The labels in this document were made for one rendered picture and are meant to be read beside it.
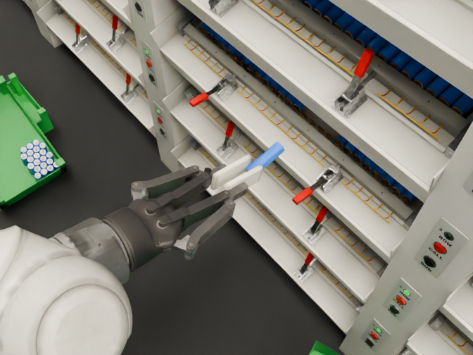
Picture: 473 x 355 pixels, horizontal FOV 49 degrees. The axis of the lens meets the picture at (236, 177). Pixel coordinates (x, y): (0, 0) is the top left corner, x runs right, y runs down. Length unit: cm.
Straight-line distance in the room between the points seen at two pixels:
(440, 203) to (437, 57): 20
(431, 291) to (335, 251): 26
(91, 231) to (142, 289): 73
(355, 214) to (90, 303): 55
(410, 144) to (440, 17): 19
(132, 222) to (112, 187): 86
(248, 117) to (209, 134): 23
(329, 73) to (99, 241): 39
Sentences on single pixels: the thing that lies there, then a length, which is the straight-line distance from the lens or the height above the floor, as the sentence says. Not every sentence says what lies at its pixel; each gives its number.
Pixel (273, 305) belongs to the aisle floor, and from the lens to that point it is 131.
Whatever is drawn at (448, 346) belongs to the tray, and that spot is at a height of 31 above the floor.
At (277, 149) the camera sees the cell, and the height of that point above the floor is 61.
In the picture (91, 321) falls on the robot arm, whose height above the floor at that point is 86.
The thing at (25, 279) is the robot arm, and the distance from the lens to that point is 42.
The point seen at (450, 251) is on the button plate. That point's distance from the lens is 73.
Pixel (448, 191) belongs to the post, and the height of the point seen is 71.
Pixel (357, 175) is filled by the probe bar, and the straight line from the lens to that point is 86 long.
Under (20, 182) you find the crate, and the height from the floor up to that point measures 2.
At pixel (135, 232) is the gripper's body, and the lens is 63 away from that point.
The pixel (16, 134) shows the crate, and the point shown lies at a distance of 160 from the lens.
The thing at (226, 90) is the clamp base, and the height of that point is 51.
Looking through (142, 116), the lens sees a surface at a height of 11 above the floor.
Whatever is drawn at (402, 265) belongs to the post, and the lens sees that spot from 83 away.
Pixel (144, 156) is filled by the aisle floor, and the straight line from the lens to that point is 154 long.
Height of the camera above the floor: 123
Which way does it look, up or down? 57 degrees down
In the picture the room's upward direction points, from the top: straight up
